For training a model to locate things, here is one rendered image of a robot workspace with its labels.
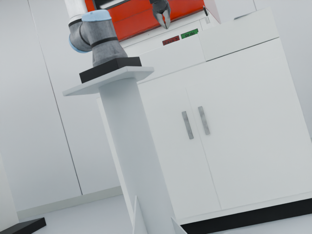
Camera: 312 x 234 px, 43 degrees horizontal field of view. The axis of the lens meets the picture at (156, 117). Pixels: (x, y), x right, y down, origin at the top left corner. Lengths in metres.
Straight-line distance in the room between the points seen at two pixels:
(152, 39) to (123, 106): 1.17
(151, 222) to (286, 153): 0.71
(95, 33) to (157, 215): 0.76
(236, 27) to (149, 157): 0.76
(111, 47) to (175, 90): 0.47
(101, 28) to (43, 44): 3.21
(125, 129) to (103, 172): 2.96
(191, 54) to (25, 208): 3.63
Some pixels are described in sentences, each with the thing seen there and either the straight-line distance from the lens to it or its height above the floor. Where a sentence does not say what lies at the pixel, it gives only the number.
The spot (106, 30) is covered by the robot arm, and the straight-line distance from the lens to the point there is 1.64.
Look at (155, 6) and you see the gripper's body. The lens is 2.07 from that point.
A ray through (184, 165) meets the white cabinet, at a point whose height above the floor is 0.37.
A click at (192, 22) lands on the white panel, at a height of 1.17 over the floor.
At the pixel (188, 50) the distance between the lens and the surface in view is 1.95.
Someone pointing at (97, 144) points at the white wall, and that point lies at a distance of 4.48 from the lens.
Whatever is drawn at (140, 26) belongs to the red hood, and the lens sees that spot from 2.65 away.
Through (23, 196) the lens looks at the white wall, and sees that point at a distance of 5.11.
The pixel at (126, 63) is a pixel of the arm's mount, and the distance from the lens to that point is 1.58.
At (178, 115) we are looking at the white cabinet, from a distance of 1.94.
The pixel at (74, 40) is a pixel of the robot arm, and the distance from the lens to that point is 1.78.
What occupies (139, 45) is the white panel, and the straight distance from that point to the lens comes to 2.69.
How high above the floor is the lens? 0.56
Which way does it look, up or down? 2 degrees up
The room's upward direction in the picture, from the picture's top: 16 degrees counter-clockwise
